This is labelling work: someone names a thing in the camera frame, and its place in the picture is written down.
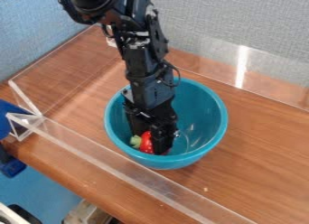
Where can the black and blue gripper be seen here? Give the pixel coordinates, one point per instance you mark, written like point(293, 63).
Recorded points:
point(148, 109)

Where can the red toy strawberry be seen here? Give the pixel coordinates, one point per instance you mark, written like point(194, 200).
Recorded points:
point(141, 142)

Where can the blue plastic bowl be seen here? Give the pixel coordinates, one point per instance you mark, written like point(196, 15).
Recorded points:
point(203, 122)

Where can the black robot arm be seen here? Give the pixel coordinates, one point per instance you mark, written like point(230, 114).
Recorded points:
point(129, 22)

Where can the clear acrylic front barrier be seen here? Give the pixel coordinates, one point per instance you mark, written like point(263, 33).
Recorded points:
point(179, 198)

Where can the clear acrylic barrier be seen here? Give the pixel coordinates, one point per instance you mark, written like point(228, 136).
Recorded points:
point(49, 79)
point(259, 72)
point(179, 198)

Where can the clear acrylic left barrier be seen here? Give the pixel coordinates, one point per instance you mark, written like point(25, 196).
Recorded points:
point(49, 79)

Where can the grey white box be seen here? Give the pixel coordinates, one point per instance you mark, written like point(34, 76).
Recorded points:
point(85, 213)

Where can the clear acrylic back barrier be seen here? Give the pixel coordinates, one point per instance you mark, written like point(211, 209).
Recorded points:
point(259, 72)

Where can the blue clamp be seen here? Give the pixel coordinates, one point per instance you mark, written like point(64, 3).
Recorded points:
point(10, 166)

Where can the white and black object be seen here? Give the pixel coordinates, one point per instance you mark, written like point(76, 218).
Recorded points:
point(12, 214)

